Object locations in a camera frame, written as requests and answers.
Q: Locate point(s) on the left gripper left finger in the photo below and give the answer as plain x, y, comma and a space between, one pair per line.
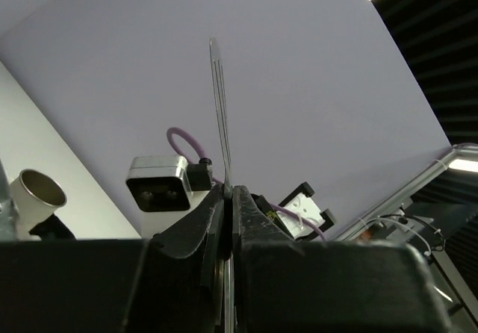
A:
188, 269

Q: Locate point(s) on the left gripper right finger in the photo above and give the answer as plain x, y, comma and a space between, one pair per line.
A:
262, 290

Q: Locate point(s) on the metal tongs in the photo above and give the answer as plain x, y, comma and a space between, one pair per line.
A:
220, 102

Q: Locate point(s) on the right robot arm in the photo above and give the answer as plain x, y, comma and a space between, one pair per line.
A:
297, 215

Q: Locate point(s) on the metal cup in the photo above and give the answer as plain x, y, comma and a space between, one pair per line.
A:
37, 197

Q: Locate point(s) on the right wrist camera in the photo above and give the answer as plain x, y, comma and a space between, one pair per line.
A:
167, 183

